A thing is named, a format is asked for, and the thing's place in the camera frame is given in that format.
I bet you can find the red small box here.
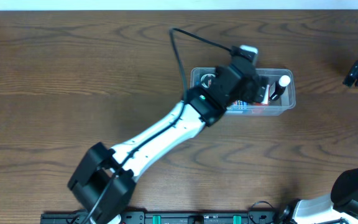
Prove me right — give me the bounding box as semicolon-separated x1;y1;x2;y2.
254;85;270;106

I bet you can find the blue Cool Fever box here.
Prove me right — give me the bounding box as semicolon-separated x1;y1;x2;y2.
226;100;247;114

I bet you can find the dark bottle white cap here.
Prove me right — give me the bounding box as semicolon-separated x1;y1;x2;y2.
269;75;291;101

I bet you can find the dark green round-logo box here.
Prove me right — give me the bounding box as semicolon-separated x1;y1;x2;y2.
200;73;216;88

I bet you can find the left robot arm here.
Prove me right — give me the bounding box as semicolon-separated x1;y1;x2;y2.
68;56;267;223

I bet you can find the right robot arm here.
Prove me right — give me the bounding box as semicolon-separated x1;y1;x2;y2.
276;168;358;224

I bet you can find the clear plastic container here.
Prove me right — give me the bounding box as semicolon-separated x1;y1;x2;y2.
190;67;296;116

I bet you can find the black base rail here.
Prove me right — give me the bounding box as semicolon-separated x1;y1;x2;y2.
40;210;279;224

